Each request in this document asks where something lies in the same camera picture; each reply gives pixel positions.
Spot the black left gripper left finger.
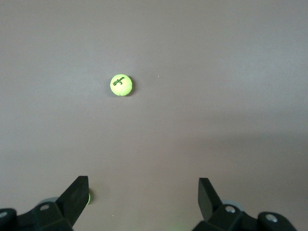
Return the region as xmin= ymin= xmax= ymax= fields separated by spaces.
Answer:
xmin=0 ymin=176 xmax=90 ymax=231

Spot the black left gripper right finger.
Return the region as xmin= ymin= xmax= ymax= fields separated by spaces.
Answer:
xmin=198 ymin=178 xmax=297 ymax=231

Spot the yellow tennis ball bold print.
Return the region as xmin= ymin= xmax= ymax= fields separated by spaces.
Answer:
xmin=110 ymin=73 xmax=134 ymax=97

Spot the brown table cover mat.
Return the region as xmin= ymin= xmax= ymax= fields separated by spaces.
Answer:
xmin=0 ymin=0 xmax=308 ymax=231

